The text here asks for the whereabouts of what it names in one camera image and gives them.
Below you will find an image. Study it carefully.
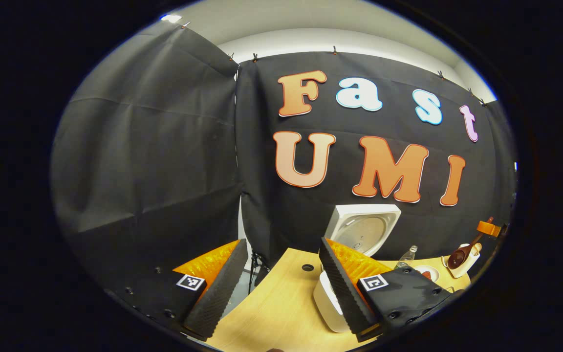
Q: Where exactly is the brown wooden spoon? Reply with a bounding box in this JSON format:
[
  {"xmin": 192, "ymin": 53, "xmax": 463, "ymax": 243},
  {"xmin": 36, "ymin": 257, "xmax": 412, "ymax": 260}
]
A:
[{"xmin": 447, "ymin": 216, "xmax": 494, "ymax": 270}]

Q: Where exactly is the black backdrop cloth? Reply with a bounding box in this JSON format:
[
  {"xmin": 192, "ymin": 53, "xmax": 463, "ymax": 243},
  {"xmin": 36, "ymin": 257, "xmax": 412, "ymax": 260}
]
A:
[{"xmin": 51, "ymin": 22, "xmax": 517, "ymax": 296}]

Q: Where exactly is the white toaster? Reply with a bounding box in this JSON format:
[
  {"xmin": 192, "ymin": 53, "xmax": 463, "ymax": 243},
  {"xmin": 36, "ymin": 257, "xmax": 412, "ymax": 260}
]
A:
[{"xmin": 450, "ymin": 242, "xmax": 482, "ymax": 279}]

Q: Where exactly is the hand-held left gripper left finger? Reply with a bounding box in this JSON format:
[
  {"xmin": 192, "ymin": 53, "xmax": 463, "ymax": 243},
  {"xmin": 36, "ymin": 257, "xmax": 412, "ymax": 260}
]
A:
[{"xmin": 108, "ymin": 238, "xmax": 248, "ymax": 342}]

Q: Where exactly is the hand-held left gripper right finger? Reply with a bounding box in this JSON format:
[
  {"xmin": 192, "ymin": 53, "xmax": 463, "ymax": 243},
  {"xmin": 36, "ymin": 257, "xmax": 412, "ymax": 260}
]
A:
[{"xmin": 319, "ymin": 238, "xmax": 458, "ymax": 343}]

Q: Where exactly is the white round plate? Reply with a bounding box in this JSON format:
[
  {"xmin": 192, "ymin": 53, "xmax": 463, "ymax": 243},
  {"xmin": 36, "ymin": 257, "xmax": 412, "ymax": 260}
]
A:
[{"xmin": 413, "ymin": 264, "xmax": 440, "ymax": 284}]

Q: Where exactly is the white rice cooker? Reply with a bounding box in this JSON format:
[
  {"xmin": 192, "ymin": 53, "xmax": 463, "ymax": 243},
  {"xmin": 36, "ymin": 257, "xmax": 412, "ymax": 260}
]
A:
[{"xmin": 313, "ymin": 203, "xmax": 402, "ymax": 333}]

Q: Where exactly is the black tripod stand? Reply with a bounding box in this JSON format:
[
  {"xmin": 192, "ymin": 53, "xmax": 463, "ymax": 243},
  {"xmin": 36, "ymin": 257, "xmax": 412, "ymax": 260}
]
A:
[{"xmin": 248, "ymin": 249, "xmax": 270, "ymax": 294}]

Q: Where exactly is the clear plastic water bottle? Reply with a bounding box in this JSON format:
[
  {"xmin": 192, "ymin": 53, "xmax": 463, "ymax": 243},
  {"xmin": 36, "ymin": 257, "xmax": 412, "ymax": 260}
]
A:
[{"xmin": 395, "ymin": 245, "xmax": 418, "ymax": 270}]

